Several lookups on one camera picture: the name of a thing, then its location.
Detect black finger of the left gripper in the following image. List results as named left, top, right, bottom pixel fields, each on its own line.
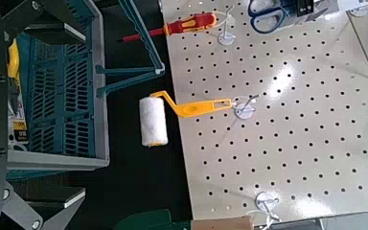
left=295, top=0, right=315, bottom=18

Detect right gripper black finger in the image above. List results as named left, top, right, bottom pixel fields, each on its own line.
left=1, top=181, right=87, bottom=230
left=0, top=0, right=87, bottom=45

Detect blue scissors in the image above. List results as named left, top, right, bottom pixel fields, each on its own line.
left=246, top=0, right=368, bottom=35

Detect grey blue plastic crate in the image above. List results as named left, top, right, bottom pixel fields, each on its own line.
left=6, top=0, right=167, bottom=180

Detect white pegboard hook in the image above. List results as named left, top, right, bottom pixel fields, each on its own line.
left=348, top=4, right=368, bottom=18
left=255, top=190, right=283, bottom=221
left=216, top=4, right=238, bottom=47
left=232, top=93, right=262, bottom=121

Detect yellow pliers in packaging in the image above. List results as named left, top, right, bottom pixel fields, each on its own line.
left=6, top=37, right=31, bottom=151

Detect red yellow screwdriver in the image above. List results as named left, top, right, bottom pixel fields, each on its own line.
left=117, top=11, right=219, bottom=44

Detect black panel under pegboard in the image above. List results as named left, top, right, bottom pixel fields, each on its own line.
left=102, top=0, right=196, bottom=230

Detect beige metal pegboard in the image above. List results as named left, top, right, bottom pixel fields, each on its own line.
left=157, top=0, right=368, bottom=228

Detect yellow handled white paint roller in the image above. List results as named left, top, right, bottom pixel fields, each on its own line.
left=138, top=89, right=235, bottom=149

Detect green trowel with wooden handle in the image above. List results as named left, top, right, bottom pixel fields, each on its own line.
left=113, top=208, right=269, bottom=230

